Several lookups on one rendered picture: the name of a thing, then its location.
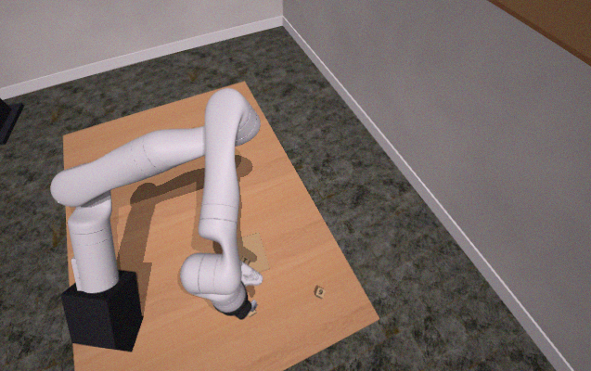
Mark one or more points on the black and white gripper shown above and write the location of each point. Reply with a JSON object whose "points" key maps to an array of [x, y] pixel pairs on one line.
{"points": [[242, 307]]}

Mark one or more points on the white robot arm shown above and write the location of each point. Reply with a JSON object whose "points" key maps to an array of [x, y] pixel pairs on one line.
{"points": [[230, 121]]}

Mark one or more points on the tan square mat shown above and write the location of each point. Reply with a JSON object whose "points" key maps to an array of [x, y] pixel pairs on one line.
{"points": [[252, 247]]}

